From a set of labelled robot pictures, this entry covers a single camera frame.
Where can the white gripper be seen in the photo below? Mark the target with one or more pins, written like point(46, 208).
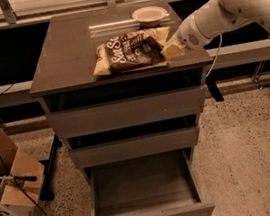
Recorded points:
point(187, 36)

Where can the brown chip bag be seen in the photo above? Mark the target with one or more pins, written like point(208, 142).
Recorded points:
point(131, 51)

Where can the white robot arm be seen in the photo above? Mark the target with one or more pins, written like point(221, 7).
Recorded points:
point(214, 18)

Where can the top grey drawer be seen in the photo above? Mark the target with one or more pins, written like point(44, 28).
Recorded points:
point(127, 113)

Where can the grey drawer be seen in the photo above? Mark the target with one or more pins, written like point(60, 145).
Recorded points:
point(86, 157)
point(157, 185)
point(127, 113)

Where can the grey drawer cabinet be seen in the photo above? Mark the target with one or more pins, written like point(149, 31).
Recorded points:
point(110, 94)

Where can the middle grey drawer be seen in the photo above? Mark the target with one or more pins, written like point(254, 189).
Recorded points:
point(86, 157)

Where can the bottom grey drawer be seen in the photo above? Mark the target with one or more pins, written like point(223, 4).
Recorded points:
point(157, 185)

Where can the white paper bowl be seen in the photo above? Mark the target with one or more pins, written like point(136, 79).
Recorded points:
point(149, 16)

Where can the black table leg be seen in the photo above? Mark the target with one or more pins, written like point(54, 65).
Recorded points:
point(46, 191)

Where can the open cardboard box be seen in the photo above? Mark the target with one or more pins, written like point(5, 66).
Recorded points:
point(18, 198)

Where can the black-handled tool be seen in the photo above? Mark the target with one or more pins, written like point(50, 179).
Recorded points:
point(22, 178)

